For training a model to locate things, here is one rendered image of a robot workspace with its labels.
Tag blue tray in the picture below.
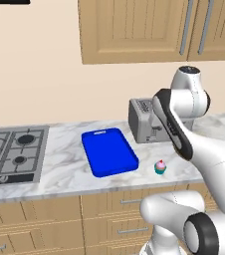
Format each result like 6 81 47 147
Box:
81 127 140 178

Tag pink and teal cupcake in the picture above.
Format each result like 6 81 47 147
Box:
153 159 168 176

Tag silver toaster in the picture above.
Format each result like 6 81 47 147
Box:
127 98 195 144

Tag wooden drawer front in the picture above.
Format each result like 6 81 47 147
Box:
83 215 156 248
84 241 153 255
0 218 86 255
82 185 178 220
0 196 83 227

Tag grey gas hob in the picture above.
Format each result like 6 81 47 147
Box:
0 125 51 187

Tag black extractor hood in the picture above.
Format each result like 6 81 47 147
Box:
0 0 31 5

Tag wooden wall cupboard door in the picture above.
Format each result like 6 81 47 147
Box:
187 0 225 63
77 0 194 66

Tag grey cupboard door handle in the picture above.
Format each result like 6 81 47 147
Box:
197 0 215 56
179 0 194 56

